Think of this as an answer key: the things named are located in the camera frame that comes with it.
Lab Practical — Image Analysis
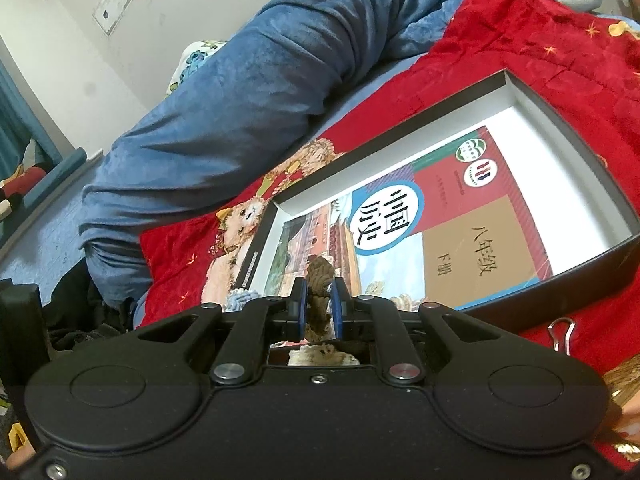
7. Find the brown crochet scrunchie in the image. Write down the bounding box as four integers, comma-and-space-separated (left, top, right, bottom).
305, 257, 335, 344

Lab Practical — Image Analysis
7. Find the Chinese history textbook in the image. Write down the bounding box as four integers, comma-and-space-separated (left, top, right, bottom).
264, 126, 553, 311

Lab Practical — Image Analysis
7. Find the blue plush duvet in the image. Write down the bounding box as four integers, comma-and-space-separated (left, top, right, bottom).
77, 0, 606, 311

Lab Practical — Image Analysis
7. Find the cartoon print pillow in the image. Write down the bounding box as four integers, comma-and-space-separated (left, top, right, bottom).
166, 40, 227, 96

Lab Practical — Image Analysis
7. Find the silver binder clip handle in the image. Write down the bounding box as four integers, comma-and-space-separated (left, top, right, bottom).
547, 316, 576, 356

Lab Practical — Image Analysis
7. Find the white certificate on wall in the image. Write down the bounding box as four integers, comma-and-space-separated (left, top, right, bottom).
92, 0, 132, 36

